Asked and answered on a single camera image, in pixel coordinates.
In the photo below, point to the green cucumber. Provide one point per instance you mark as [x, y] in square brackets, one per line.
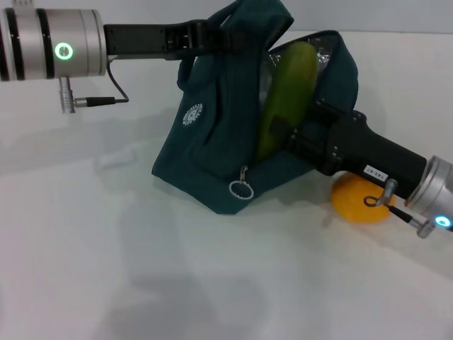
[293, 81]

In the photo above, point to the dark teal fabric bag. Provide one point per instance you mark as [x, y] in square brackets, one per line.
[212, 148]

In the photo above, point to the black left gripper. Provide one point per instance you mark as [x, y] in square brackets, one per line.
[141, 39]

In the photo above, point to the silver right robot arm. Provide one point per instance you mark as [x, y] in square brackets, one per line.
[439, 187]

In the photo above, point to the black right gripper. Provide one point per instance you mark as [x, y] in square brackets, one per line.
[371, 152]

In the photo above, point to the orange yellow pear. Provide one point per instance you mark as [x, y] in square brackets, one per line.
[350, 202]

